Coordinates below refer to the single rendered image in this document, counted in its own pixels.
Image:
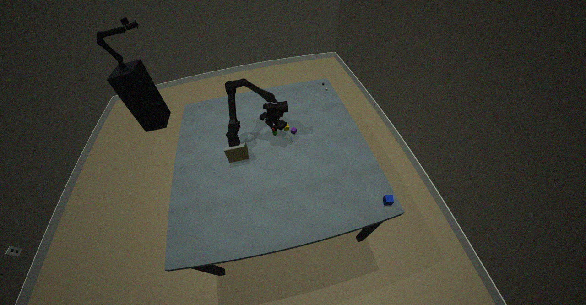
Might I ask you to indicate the small blue block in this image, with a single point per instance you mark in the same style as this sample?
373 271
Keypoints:
388 200

